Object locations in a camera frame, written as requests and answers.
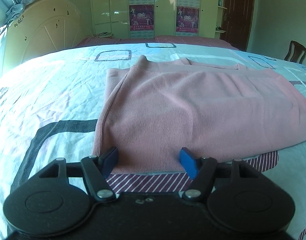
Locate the patterned light blue bedsheet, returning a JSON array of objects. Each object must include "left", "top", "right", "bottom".
[{"left": 0, "top": 42, "right": 306, "bottom": 239}]

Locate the purple poster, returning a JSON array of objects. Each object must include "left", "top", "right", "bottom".
[
  {"left": 129, "top": 4, "right": 154, "bottom": 31},
  {"left": 176, "top": 7, "right": 200, "bottom": 35}
]

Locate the lower right purple poster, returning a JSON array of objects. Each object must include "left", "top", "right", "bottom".
[{"left": 176, "top": 7, "right": 200, "bottom": 35}]

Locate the pink sweatshirt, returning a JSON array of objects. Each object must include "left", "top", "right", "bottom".
[{"left": 93, "top": 56, "right": 306, "bottom": 174}]

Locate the pink plaid bed cover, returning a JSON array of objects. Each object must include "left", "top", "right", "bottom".
[{"left": 75, "top": 35, "right": 238, "bottom": 50}]

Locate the stack of papers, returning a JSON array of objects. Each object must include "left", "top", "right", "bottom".
[{"left": 93, "top": 32, "right": 114, "bottom": 38}]

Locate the corner shelf unit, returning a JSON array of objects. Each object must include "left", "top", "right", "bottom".
[{"left": 215, "top": 0, "right": 227, "bottom": 39}]

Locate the lower left purple poster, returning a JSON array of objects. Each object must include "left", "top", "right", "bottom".
[{"left": 129, "top": 4, "right": 154, "bottom": 31}]

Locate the cream wooden headboard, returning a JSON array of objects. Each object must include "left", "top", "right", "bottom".
[{"left": 3, "top": 0, "right": 85, "bottom": 69}]

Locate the dark brown wooden door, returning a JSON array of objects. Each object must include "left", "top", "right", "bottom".
[{"left": 220, "top": 0, "right": 254, "bottom": 51}]

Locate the cream glossy wardrobe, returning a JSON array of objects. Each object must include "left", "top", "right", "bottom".
[{"left": 91, "top": 0, "right": 226, "bottom": 38}]

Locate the dark wooden chair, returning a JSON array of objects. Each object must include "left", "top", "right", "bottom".
[{"left": 284, "top": 40, "right": 306, "bottom": 64}]

